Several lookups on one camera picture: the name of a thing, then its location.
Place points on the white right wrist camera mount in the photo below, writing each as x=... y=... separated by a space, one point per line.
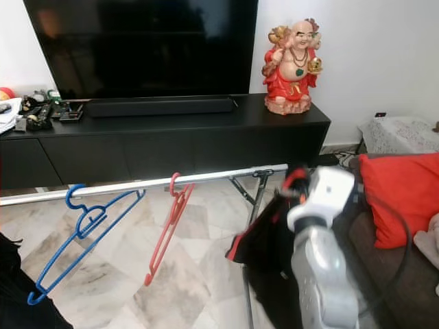
x=326 y=192

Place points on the white paper stack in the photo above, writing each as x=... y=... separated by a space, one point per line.
x=8 y=118

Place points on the black garment with red stripe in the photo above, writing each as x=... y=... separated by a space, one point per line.
x=267 y=267

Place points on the black low tv console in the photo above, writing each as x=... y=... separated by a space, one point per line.
x=164 y=144

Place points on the black soundbar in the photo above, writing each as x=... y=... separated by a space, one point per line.
x=158 y=106

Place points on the silver metal clothes rack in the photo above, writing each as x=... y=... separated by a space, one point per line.
x=219 y=176

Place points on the black shirt with printed logo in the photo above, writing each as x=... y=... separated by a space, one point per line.
x=27 y=295

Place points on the white lace cloth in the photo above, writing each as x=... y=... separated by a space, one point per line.
x=398 y=133

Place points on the red plastic hanger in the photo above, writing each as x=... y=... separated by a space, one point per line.
x=177 y=197

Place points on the small green labelled bottle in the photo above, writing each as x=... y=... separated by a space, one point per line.
x=53 y=95

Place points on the small black antenna device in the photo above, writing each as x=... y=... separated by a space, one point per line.
x=72 y=114

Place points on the red laughing buddha statue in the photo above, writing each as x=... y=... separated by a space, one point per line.
x=291 y=72

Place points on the dark brown sofa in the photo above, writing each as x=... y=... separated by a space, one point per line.
x=405 y=288

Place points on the blue plastic hanger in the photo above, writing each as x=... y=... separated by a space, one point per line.
x=88 y=218

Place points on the black flat screen television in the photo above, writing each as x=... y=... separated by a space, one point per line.
x=144 y=48

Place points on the orange ball toy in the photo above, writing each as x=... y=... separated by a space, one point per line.
x=5 y=94

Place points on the red cushion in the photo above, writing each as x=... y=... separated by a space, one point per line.
x=394 y=185

